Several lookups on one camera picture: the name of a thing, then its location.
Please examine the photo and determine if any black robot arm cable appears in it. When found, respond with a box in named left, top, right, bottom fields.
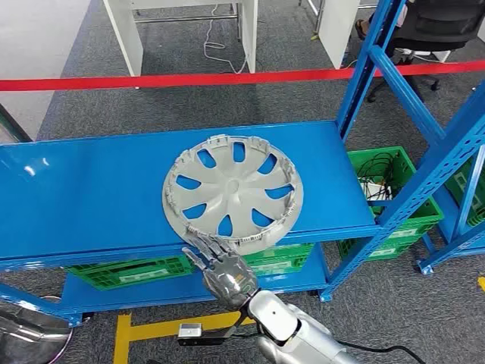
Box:
left=337, top=340, right=427, bottom=364

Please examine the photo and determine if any chrome barrier stanchion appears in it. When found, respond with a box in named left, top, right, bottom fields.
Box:
left=0, top=296, right=73, bottom=364

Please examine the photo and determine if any thin white cable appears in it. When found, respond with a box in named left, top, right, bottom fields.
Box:
left=203, top=4, right=247, bottom=75

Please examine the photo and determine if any person's foot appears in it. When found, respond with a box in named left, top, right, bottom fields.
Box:
left=355, top=17, right=371, bottom=41

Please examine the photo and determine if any white desk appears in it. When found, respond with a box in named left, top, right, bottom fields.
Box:
left=103, top=0, right=259, bottom=77

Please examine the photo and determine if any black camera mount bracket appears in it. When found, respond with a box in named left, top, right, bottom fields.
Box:
left=178, top=312, right=262, bottom=349

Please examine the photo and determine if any green plastic crate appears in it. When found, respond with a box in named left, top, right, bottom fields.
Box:
left=242, top=243, right=315, bottom=278
left=337, top=226, right=437, bottom=262
left=445, top=160, right=485, bottom=228
left=64, top=253, right=195, bottom=291
left=347, top=146, right=444, bottom=241

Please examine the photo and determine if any black cables bundle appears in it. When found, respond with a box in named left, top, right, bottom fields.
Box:
left=358, top=152, right=397, bottom=202

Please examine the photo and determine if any grey plastic wheel cover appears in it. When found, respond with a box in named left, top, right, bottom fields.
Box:
left=162, top=134, right=304, bottom=256

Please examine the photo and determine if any blue metal shelf rack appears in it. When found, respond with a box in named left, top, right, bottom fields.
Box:
left=0, top=0, right=485, bottom=328
left=416, top=146, right=485, bottom=276

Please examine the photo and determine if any red barrier belt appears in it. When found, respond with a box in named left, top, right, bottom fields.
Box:
left=0, top=60, right=485, bottom=93

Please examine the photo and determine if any white desk panel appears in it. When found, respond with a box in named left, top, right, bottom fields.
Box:
left=318, top=0, right=361, bottom=70

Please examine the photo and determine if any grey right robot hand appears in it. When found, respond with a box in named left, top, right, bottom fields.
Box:
left=181, top=224, right=260, bottom=311

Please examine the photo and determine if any black office chair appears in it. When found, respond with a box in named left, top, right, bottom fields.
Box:
left=366, top=0, right=485, bottom=104

